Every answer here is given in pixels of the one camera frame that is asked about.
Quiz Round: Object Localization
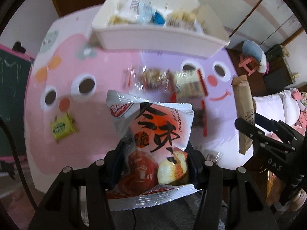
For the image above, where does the black chalkboard knob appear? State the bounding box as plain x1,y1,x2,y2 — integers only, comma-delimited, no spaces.
12,41,26,53

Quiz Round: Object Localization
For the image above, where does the small green snack packet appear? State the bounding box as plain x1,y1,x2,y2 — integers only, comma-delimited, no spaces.
49,111,78,143

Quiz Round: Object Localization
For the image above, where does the beige snack bar packet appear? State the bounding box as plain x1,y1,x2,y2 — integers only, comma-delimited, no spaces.
231,75,256,155

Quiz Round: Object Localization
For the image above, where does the white bedding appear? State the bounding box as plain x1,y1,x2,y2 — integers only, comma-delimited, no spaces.
252,89,303,130

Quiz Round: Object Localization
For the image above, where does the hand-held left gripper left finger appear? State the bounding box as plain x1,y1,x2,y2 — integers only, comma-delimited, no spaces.
29,136,135,230

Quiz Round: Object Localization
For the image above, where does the floral sliding wardrobe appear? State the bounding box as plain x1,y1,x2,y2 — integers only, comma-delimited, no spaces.
187,0,307,51

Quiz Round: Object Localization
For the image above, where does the small blue snack packet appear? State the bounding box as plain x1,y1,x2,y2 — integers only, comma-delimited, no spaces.
153,11,166,25

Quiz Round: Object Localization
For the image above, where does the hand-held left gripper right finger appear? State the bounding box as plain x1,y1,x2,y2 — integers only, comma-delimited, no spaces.
185,140,272,230

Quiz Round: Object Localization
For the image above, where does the pink cartoon tablecloth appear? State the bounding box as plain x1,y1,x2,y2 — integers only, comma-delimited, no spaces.
24,3,255,192

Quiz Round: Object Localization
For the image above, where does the white plastic bin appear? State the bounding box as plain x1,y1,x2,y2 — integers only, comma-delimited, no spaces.
92,0,231,54

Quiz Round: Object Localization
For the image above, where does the red and white snack packet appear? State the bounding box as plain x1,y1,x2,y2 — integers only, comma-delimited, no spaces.
106,90,201,209

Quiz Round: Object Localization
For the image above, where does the clear packet of brown nuts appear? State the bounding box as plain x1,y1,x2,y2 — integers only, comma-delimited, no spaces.
124,67,176,92

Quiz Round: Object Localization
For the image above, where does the dark green bag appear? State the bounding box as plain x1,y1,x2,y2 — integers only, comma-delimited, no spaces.
266,44,290,61

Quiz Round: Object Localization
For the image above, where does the clear packet with red edges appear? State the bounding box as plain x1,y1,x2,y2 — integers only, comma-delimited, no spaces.
171,69,210,137

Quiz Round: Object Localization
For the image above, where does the green chalkboard with pink frame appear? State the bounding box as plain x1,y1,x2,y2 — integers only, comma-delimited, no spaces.
0,44,35,163

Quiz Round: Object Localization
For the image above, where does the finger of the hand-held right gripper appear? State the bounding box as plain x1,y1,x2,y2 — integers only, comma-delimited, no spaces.
234,118,267,146
254,112,306,152

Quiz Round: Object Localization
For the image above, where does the blue cushion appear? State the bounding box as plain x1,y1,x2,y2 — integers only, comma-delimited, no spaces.
242,39,268,74

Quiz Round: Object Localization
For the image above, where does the large clear blue packet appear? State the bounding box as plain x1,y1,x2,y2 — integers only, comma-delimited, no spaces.
117,0,168,24

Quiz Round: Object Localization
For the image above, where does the grey fuzzy cloth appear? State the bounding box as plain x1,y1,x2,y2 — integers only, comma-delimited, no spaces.
110,192,228,230

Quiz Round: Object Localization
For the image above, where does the pink cloth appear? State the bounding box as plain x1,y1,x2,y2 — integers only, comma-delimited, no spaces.
290,88,307,128

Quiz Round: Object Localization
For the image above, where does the black cable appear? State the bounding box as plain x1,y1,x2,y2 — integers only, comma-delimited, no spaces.
0,117,39,209

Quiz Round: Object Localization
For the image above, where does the pink plastic stool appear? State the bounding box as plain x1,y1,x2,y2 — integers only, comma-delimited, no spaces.
239,54,261,76

